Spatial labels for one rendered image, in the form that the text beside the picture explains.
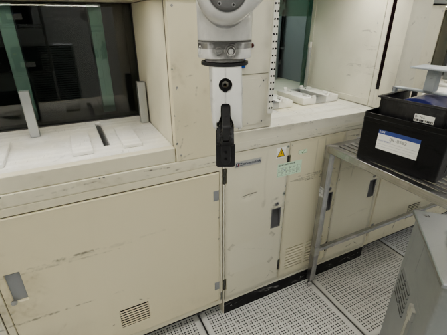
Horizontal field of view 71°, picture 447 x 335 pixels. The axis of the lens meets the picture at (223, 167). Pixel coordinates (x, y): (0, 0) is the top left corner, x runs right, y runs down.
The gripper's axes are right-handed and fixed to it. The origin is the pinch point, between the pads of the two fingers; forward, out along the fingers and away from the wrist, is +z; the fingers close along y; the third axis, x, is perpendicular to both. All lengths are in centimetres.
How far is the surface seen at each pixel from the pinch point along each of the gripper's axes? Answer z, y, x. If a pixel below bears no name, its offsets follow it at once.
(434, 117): 6, 39, -66
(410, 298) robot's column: 43, 4, -47
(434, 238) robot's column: 25, 5, -49
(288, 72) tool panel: 9, 157, -46
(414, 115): 7, 44, -62
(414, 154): 18, 38, -62
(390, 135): 14, 45, -57
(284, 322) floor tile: 101, 43, -28
